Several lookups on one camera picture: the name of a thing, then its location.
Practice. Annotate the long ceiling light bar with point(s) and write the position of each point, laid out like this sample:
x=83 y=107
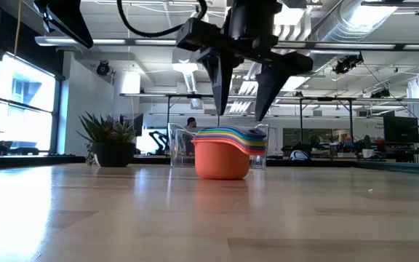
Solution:
x=122 y=41

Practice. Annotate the red measuring cup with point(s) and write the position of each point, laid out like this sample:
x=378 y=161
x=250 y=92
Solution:
x=261 y=150

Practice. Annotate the clear plastic basket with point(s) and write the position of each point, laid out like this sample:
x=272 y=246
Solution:
x=178 y=149

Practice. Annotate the large window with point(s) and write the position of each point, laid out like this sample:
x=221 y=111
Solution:
x=24 y=105

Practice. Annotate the white round object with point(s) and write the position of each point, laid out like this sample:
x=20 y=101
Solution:
x=299 y=155

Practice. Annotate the blue flat panel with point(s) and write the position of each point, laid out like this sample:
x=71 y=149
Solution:
x=406 y=168

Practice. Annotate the green measuring cup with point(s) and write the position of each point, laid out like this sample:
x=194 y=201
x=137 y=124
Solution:
x=261 y=140

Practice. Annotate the green succulent plant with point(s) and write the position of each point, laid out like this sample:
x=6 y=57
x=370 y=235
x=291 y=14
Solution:
x=100 y=129

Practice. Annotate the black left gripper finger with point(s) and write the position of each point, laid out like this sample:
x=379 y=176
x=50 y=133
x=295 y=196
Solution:
x=67 y=22

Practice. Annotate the black plant pot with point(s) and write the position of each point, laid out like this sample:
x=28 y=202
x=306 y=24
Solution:
x=115 y=154

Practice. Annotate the black ceiling camera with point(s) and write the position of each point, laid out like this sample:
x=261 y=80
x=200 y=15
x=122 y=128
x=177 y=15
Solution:
x=347 y=64
x=103 y=68
x=380 y=93

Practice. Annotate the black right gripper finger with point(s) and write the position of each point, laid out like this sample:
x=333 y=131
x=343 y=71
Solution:
x=267 y=91
x=222 y=80

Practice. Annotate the teal measuring cup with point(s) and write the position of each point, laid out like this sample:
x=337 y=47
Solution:
x=261 y=137

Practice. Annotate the black background robot arm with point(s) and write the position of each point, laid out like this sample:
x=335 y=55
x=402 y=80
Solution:
x=158 y=140

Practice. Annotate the dark computer monitor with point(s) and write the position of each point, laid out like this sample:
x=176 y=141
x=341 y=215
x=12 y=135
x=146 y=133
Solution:
x=400 y=129

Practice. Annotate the orange measuring cup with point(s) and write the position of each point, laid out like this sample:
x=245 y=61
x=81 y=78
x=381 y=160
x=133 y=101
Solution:
x=220 y=163

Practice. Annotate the person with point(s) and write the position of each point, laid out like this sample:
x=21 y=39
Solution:
x=191 y=121

